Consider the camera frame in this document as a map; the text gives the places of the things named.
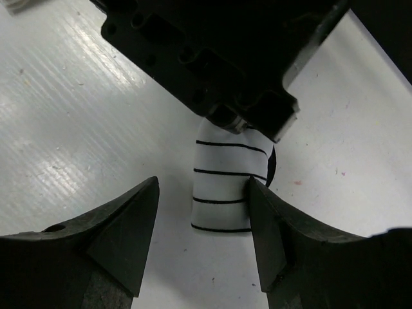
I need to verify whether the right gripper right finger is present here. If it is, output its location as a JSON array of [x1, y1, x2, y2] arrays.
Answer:
[[246, 178, 411, 308]]

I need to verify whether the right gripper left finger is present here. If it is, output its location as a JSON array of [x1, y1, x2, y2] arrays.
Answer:
[[1, 177, 160, 308]]

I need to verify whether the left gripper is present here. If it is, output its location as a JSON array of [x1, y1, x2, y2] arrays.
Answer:
[[95, 0, 349, 142]]

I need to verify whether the white sock with black lines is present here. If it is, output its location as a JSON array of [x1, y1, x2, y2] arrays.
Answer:
[[191, 120, 276, 233]]

